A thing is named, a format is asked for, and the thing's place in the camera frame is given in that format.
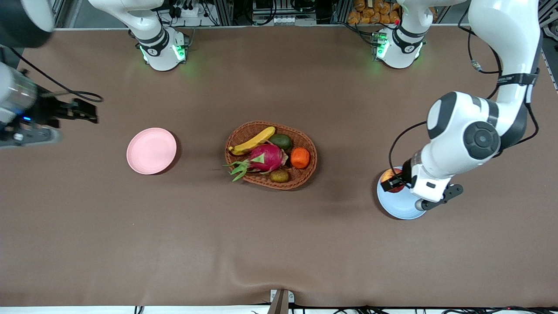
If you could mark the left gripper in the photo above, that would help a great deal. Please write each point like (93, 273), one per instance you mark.
(406, 168)

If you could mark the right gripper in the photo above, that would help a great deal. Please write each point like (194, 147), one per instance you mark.
(45, 110)

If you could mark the red apple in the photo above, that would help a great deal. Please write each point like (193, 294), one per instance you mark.
(391, 173)

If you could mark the yellow banana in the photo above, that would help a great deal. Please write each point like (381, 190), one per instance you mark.
(253, 140)

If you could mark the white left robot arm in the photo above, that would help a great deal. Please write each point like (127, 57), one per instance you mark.
(453, 126)

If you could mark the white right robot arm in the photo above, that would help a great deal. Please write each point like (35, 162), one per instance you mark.
(159, 52)

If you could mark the blue plate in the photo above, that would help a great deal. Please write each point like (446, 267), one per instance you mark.
(399, 207)

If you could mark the pink plate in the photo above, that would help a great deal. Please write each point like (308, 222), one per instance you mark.
(151, 151)

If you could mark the orange fruit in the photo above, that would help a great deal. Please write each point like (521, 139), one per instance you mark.
(300, 158)

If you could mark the brown wicker basket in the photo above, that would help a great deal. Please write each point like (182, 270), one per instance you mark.
(305, 138)

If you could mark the olive kiwi fruit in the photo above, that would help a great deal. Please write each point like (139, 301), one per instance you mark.
(279, 176)

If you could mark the green avocado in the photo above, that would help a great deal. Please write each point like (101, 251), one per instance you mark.
(281, 141)

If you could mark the pink dragon fruit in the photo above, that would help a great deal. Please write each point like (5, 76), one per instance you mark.
(268, 157)

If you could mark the brown table mat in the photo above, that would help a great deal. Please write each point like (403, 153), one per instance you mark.
(279, 244)

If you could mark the white power strip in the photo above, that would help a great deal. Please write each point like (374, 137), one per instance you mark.
(192, 13)

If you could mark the bag of orange fruit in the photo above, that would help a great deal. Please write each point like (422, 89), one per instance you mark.
(370, 15)

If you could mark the aluminium frame profile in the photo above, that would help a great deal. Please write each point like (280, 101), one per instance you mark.
(59, 11)
(550, 19)

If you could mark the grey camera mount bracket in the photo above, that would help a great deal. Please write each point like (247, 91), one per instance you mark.
(281, 303)

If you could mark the aluminium frame post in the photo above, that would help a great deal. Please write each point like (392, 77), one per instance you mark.
(341, 11)
(225, 11)

